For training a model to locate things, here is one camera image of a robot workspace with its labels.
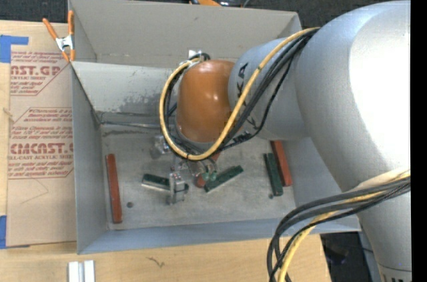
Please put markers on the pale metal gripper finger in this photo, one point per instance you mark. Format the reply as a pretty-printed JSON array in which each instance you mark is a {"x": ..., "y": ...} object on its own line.
[
  {"x": 181, "y": 189},
  {"x": 171, "y": 189}
]

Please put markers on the grey metal bin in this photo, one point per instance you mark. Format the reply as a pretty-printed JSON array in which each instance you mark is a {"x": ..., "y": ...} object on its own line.
[{"x": 140, "y": 34}]

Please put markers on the clear glass thing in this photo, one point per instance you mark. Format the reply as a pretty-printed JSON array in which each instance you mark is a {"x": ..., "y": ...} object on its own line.
[{"x": 161, "y": 145}]

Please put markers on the red-brown flat block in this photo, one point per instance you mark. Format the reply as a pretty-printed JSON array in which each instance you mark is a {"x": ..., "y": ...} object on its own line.
[
  {"x": 200, "y": 181},
  {"x": 114, "y": 189},
  {"x": 283, "y": 164}
]

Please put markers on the brown cardboard board red print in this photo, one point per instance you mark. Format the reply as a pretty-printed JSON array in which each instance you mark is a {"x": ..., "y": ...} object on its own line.
[{"x": 40, "y": 127}]

